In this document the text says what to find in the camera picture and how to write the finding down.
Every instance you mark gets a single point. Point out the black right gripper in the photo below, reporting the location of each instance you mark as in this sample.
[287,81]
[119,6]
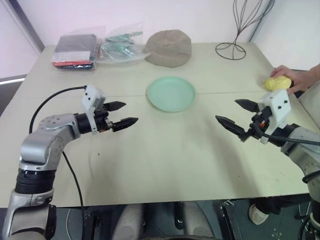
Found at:
[258,122]

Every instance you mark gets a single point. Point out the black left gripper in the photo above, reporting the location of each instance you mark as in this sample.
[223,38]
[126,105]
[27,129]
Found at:
[102,122]

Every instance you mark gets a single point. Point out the yellow potato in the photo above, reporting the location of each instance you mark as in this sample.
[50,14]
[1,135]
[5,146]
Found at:
[277,83]

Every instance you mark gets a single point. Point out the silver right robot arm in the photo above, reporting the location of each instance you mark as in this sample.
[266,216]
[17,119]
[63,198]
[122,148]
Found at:
[307,156]

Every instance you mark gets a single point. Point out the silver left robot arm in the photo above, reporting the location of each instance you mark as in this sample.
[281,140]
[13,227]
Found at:
[50,147]

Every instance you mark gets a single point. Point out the person's bare forearm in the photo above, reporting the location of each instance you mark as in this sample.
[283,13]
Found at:
[315,75]

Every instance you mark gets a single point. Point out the mint green plate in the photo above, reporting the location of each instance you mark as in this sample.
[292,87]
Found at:
[170,93]

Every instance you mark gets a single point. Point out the person's bare hand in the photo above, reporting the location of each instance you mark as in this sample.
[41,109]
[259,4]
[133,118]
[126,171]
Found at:
[298,78]

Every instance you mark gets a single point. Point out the plastic bag with green items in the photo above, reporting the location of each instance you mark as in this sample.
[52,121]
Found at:
[117,47]

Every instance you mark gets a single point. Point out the plastic bag with dark clothes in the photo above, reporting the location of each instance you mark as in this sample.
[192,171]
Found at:
[72,50]

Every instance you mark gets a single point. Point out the tan fabric cap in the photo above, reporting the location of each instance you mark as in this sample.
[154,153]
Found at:
[167,47]

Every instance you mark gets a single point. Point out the dark trouser leg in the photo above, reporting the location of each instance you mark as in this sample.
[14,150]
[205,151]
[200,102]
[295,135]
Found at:
[280,203]

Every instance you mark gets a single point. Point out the white shoe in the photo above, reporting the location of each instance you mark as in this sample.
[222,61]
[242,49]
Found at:
[257,215]

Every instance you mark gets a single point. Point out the grey rounded shape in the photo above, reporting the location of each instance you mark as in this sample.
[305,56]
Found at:
[197,220]
[130,222]

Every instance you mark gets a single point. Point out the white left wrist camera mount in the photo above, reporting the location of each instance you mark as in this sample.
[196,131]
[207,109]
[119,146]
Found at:
[90,98]

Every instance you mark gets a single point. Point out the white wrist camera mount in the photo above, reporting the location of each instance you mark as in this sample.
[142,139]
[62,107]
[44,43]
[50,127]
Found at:
[90,98]
[280,102]

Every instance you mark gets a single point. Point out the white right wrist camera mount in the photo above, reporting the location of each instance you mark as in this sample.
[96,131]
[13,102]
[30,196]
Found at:
[280,102]

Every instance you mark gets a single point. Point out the black metal frame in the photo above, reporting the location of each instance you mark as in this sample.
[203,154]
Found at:
[228,220]

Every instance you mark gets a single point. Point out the grey window frame bar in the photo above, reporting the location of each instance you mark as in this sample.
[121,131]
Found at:
[27,25]

